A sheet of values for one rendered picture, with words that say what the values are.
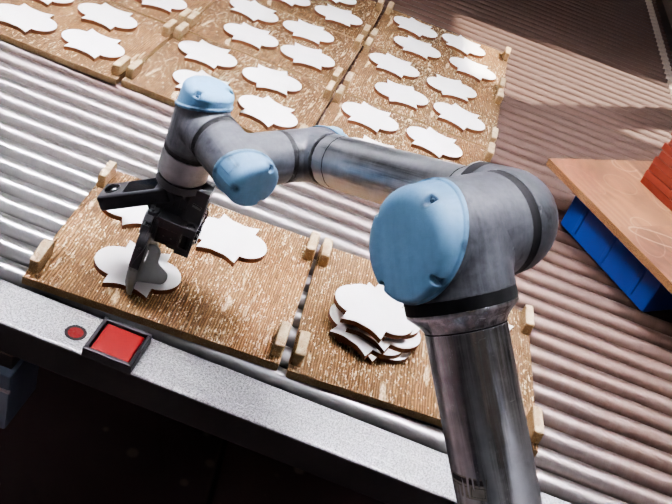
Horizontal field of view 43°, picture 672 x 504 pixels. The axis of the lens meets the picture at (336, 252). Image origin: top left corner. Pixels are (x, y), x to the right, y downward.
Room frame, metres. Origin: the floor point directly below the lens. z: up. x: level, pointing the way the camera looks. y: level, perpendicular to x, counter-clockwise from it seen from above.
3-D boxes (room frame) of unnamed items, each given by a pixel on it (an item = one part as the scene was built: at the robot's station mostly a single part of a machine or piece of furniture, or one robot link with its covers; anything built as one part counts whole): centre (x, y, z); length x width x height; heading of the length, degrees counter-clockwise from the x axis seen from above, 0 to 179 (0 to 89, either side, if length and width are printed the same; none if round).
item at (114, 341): (0.90, 0.25, 0.92); 0.06 x 0.06 x 0.01; 89
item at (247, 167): (1.00, 0.16, 1.23); 0.11 x 0.11 x 0.08; 49
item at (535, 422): (1.04, -0.39, 0.95); 0.06 x 0.02 x 0.03; 4
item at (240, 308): (1.14, 0.23, 0.93); 0.41 x 0.35 x 0.02; 93
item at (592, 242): (1.72, -0.66, 0.97); 0.31 x 0.31 x 0.10; 37
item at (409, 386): (1.16, -0.19, 0.93); 0.41 x 0.35 x 0.02; 94
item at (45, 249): (0.99, 0.42, 0.95); 0.06 x 0.02 x 0.03; 3
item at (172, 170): (1.06, 0.25, 1.16); 0.08 x 0.08 x 0.05
